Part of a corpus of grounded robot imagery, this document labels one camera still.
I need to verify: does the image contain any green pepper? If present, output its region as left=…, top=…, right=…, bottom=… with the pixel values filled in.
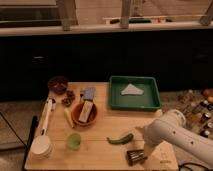
left=107, top=133, right=134, bottom=145

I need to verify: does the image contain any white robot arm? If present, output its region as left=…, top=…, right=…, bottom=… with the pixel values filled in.
left=127, top=109, right=213, bottom=167

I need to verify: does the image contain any green plastic tray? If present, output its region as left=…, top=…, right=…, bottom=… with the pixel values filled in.
left=108, top=76, right=161, bottom=112

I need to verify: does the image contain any white cloth in tray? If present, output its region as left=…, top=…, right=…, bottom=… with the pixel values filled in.
left=121, top=84, right=144, bottom=95

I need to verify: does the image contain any wooden cutting board table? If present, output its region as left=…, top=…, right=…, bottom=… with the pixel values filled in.
left=24, top=81, right=180, bottom=171

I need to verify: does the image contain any small green cup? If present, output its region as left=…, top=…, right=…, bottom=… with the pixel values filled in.
left=66, top=133, right=81, bottom=150

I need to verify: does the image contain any wooden block in bowl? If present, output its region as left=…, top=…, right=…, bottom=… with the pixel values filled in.
left=79, top=101, right=93, bottom=123

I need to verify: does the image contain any orange bowl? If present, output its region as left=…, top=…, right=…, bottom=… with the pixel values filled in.
left=71, top=102, right=97, bottom=126

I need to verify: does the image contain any yellow corn cob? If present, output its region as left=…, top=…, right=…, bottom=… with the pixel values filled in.
left=64, top=108, right=75, bottom=128

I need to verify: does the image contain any spice jar rack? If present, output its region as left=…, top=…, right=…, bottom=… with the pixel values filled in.
left=178, top=90, right=213, bottom=138

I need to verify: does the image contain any brown pine cone cluster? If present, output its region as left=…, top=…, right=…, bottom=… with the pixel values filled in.
left=62, top=91, right=75, bottom=107

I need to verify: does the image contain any dark red bowl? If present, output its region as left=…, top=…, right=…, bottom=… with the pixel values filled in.
left=48, top=76, right=68, bottom=95

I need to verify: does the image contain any black cable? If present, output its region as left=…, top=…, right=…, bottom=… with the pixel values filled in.
left=178, top=161, right=213, bottom=171

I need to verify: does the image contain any white handled ladle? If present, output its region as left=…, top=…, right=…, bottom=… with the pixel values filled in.
left=30, top=98, right=55, bottom=158

